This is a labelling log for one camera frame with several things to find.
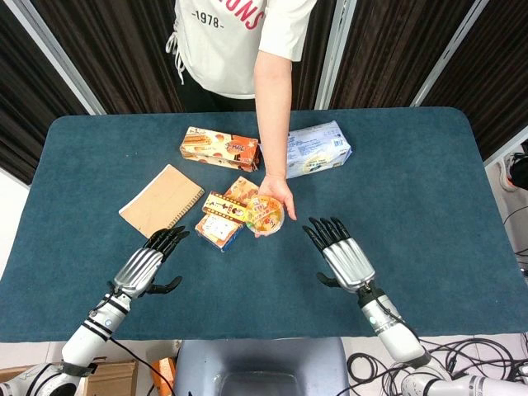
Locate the person's bare hand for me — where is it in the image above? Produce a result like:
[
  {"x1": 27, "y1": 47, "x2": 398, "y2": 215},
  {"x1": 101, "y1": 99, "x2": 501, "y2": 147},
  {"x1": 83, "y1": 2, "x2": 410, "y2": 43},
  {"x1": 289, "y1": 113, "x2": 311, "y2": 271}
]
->
[{"x1": 254, "y1": 174, "x2": 298, "y2": 238}]

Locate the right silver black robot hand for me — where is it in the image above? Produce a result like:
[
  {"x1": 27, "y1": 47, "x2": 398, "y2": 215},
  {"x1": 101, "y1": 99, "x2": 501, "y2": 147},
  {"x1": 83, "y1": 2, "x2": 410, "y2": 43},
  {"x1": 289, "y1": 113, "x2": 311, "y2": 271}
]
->
[{"x1": 302, "y1": 216, "x2": 377, "y2": 295}]

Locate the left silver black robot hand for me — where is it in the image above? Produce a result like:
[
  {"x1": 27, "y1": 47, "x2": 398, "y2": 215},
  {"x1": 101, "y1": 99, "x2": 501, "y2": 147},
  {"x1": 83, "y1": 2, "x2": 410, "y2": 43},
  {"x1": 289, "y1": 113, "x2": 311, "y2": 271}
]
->
[{"x1": 108, "y1": 225, "x2": 191, "y2": 299}]

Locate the round orange snack cup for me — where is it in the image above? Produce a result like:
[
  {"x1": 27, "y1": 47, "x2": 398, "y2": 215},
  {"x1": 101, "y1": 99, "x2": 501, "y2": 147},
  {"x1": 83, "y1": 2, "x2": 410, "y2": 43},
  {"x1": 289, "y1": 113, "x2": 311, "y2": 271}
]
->
[{"x1": 244, "y1": 196, "x2": 286, "y2": 237}]

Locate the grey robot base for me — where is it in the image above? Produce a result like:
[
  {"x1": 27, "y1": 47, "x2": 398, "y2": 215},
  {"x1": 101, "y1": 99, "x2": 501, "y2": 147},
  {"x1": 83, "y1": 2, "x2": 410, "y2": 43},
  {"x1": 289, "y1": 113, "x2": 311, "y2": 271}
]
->
[{"x1": 172, "y1": 337, "x2": 351, "y2": 396}]

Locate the person's bare forearm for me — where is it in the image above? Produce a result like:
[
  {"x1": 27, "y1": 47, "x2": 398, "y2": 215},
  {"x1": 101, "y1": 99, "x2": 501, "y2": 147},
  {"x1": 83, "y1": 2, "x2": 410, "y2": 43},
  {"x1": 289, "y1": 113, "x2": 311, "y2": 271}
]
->
[{"x1": 253, "y1": 49, "x2": 295, "y2": 182}]

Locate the person in white shirt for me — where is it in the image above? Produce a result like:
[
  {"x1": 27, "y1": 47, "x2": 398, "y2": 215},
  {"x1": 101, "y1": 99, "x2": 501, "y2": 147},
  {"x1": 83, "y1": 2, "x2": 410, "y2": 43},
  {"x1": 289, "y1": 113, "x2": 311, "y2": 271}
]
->
[{"x1": 165, "y1": 0, "x2": 318, "y2": 100}]

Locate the yellow red snack packet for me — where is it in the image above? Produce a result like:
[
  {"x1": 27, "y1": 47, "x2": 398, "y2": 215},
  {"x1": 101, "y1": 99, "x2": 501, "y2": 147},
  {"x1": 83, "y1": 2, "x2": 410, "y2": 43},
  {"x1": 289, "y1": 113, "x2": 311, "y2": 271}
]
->
[{"x1": 201, "y1": 191, "x2": 248, "y2": 227}]

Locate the blue white snack bag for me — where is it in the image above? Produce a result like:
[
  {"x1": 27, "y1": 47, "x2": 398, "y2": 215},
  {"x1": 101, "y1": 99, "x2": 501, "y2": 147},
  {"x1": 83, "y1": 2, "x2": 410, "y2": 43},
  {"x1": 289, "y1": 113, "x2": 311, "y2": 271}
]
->
[{"x1": 285, "y1": 120, "x2": 354, "y2": 180}]

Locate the dark blue table cloth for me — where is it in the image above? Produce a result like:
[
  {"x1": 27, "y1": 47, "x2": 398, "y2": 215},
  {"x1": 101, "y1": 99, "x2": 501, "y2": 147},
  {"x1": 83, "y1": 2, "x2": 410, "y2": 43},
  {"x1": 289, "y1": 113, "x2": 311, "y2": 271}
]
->
[{"x1": 0, "y1": 106, "x2": 528, "y2": 343}]

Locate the brown spiral notebook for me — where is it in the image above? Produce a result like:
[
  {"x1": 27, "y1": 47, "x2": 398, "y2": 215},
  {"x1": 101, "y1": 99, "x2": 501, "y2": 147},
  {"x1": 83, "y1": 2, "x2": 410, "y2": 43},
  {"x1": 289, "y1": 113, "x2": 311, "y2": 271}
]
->
[{"x1": 118, "y1": 163, "x2": 205, "y2": 239}]

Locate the small orange snack box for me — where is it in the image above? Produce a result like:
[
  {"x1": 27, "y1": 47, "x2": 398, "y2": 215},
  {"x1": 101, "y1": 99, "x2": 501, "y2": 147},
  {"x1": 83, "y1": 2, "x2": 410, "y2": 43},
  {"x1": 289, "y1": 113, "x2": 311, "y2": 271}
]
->
[{"x1": 194, "y1": 176, "x2": 262, "y2": 254}]

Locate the long orange biscuit box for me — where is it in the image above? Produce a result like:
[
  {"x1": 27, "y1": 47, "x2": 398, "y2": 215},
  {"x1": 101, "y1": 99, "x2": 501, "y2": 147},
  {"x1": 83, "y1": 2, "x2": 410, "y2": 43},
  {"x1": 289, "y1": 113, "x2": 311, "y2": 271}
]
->
[{"x1": 179, "y1": 126, "x2": 262, "y2": 172}]

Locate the white sneaker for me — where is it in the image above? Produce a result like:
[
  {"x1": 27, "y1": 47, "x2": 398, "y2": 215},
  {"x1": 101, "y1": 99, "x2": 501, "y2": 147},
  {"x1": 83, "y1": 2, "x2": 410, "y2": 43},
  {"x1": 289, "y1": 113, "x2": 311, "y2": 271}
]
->
[{"x1": 497, "y1": 152, "x2": 528, "y2": 193}]

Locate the black cable bundle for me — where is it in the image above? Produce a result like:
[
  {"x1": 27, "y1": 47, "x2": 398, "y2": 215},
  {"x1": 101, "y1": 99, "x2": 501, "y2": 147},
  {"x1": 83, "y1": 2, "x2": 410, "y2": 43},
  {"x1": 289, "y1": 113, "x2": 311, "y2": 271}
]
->
[{"x1": 345, "y1": 337, "x2": 528, "y2": 396}]

